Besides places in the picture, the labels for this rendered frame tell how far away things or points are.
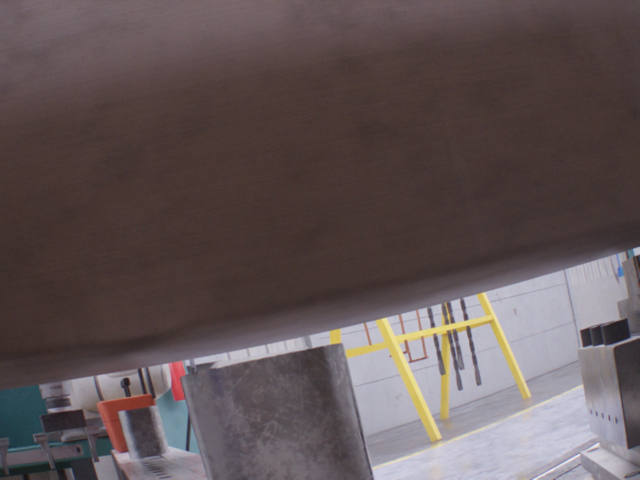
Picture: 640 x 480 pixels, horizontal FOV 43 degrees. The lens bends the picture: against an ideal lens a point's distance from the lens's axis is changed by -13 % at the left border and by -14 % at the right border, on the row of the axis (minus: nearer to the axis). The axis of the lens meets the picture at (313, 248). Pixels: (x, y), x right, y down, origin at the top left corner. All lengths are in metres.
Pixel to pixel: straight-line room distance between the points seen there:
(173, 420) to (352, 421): 7.49
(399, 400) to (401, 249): 9.77
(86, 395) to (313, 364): 2.16
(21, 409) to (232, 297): 1.75
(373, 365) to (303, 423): 10.20
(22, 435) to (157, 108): 1.78
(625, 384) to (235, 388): 1.28
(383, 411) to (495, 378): 2.09
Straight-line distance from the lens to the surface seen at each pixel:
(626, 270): 1.86
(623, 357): 1.62
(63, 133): 1.04
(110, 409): 1.96
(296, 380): 0.40
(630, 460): 2.01
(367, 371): 10.53
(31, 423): 2.69
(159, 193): 1.02
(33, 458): 2.53
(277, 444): 0.39
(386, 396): 10.66
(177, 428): 7.91
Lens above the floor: 0.76
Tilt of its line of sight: 8 degrees up
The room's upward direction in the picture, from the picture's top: 13 degrees counter-clockwise
